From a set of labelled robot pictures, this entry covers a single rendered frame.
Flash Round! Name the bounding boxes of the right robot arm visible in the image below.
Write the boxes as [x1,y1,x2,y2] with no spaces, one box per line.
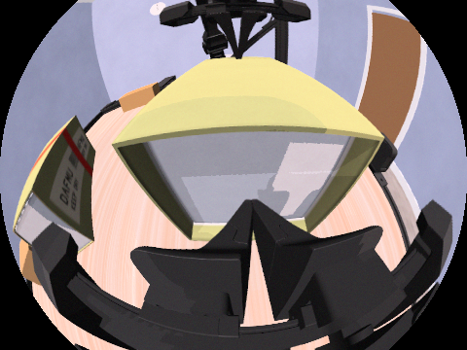
[196,0,242,59]

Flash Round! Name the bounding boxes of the tan rectangular block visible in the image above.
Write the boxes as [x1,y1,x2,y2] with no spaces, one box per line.
[119,83,161,112]

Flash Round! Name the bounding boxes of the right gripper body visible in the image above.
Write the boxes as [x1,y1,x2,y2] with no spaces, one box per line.
[160,0,311,27]

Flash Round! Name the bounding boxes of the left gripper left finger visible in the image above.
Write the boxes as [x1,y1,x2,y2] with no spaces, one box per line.
[130,199,253,325]

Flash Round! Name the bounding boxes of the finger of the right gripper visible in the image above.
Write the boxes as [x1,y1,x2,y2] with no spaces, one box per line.
[205,12,238,59]
[238,12,268,59]

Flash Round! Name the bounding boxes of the pale yellow box with red band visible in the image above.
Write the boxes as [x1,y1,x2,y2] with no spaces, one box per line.
[13,116,96,254]

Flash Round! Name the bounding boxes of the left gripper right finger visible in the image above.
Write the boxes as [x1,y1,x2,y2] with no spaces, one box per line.
[251,199,383,321]

